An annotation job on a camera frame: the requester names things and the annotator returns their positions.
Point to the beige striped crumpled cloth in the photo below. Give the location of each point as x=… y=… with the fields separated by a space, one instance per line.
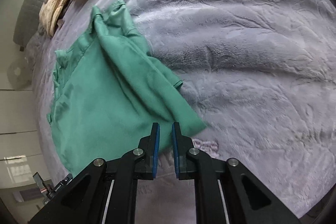
x=49 y=14

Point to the green work jacket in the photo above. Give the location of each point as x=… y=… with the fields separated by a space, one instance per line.
x=109 y=90

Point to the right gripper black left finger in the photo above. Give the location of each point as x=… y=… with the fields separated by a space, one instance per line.
x=147 y=152

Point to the lavender plush bed blanket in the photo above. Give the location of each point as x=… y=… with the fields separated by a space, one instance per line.
x=260 y=73

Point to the white round fan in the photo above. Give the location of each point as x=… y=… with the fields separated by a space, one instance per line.
x=19 y=74

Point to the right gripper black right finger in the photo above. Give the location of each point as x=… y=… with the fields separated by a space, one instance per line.
x=184 y=166

